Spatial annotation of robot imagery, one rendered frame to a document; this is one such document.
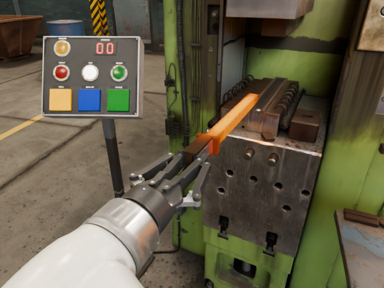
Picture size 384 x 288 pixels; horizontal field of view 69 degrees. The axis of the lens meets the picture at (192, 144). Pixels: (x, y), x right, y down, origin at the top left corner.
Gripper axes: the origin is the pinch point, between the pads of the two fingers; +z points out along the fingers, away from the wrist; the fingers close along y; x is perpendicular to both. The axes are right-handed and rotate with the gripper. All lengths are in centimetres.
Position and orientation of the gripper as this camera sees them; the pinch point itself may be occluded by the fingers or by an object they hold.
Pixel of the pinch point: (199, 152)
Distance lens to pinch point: 54.1
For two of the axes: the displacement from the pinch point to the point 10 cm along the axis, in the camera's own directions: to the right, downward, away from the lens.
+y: 8.9, 2.1, -3.9
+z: 4.5, -4.4, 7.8
